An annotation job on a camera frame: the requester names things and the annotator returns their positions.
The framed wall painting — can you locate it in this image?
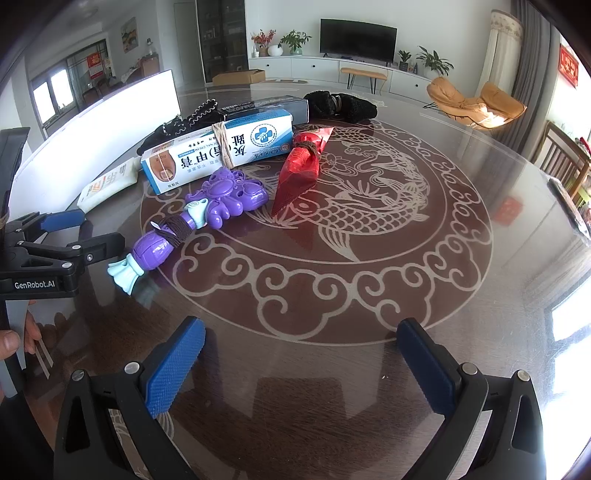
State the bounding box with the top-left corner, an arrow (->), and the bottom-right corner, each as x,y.
121,17 -> 138,51

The black scrunchie with white trim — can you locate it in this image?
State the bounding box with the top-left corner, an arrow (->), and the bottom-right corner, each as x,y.
137,99 -> 227,155

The purple plastic toy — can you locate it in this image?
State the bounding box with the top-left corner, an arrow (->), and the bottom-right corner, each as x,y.
107,167 -> 269,294

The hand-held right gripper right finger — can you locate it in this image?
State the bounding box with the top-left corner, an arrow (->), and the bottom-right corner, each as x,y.
396,318 -> 548,480

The red flower arrangement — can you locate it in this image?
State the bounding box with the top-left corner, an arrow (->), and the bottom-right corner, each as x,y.
250,30 -> 277,57

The white sheer curtain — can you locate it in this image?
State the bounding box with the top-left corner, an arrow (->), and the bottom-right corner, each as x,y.
480,10 -> 525,86

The brown patterned glass desktop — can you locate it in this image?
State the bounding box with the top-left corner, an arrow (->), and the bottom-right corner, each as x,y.
0,78 -> 591,480

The black flat television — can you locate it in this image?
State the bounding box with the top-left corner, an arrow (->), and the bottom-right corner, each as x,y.
320,18 -> 398,63

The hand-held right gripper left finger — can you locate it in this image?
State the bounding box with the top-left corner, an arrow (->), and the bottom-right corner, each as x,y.
54,316 -> 206,480

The dark plastic-wrapped item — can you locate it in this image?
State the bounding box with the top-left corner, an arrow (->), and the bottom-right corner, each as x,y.
547,178 -> 591,238

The white television cabinet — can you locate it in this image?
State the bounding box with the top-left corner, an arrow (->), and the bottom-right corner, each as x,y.
248,55 -> 435,95

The orange padded bench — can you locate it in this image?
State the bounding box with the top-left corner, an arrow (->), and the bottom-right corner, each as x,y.
340,67 -> 387,94

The green potted plant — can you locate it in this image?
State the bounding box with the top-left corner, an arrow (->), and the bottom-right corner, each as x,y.
279,30 -> 312,56

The person's left hand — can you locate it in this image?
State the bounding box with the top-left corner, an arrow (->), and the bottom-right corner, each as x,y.
0,300 -> 42,363

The red wall hanging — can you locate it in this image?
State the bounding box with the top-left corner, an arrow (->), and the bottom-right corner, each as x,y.
558,45 -> 580,88

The cardboard box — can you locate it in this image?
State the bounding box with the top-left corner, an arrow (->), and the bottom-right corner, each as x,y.
212,69 -> 267,86

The blue and white carton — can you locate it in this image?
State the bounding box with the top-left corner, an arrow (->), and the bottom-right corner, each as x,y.
140,110 -> 296,195

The grey curtain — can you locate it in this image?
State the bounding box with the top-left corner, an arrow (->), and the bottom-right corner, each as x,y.
508,9 -> 561,153

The red foil packet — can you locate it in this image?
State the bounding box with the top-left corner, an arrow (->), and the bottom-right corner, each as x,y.
270,127 -> 334,217

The white cream tube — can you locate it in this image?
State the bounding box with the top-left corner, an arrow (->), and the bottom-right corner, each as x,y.
76,159 -> 141,214

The orange lounge chair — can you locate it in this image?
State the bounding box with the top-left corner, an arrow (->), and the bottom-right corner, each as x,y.
426,76 -> 527,130

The large leafy potted plant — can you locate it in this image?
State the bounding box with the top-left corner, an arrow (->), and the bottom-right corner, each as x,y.
416,45 -> 454,78

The dark glass display cabinet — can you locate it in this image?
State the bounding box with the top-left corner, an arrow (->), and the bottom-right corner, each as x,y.
195,0 -> 250,84

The long black box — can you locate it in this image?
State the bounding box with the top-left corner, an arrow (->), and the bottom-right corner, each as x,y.
217,95 -> 309,126

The black fluffy cloth bundle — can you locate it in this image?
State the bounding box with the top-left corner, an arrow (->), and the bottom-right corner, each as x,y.
304,90 -> 379,123

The wooden chair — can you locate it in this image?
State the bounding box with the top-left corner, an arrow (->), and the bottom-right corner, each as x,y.
538,121 -> 591,199

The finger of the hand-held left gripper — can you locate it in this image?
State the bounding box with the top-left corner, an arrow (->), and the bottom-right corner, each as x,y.
14,233 -> 126,278
2,209 -> 88,250

